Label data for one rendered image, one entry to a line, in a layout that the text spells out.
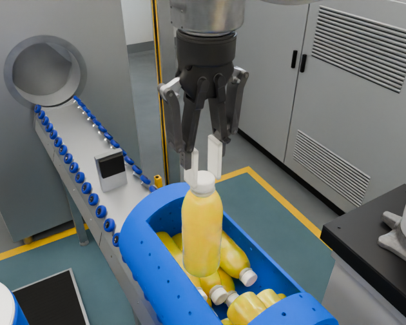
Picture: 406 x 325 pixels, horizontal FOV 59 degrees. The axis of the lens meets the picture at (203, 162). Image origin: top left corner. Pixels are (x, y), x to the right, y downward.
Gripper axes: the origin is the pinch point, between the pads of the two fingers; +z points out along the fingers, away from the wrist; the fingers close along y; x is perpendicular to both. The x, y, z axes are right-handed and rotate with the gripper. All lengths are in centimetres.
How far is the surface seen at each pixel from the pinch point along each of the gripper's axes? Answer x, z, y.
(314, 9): -120, 18, -158
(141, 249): -15.9, 32.2, 5.7
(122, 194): -64, 57, -7
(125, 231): -24.1, 33.1, 6.3
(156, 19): -84, 1, -35
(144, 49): -451, 143, -193
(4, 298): -31, 46, 36
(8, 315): -26, 46, 36
